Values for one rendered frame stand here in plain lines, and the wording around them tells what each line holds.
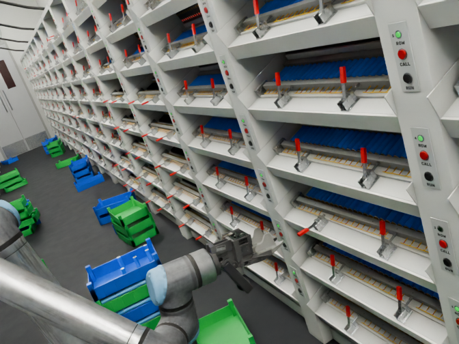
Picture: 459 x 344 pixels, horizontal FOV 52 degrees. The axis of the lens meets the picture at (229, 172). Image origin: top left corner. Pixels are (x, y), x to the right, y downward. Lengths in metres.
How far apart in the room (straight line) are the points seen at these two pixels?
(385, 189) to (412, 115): 0.24
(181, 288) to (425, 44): 0.76
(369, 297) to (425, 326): 0.19
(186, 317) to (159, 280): 0.13
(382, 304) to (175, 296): 0.56
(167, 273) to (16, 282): 0.34
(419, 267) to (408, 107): 0.40
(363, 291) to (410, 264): 0.30
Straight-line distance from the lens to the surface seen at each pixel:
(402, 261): 1.18
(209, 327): 2.12
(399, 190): 1.07
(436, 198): 0.97
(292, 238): 1.59
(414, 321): 1.31
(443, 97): 0.88
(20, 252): 1.37
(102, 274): 2.18
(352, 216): 1.33
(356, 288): 1.45
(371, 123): 1.01
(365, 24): 0.93
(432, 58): 0.86
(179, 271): 1.18
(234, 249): 1.23
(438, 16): 0.83
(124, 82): 2.74
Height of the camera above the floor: 1.18
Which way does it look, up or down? 17 degrees down
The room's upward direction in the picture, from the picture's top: 20 degrees counter-clockwise
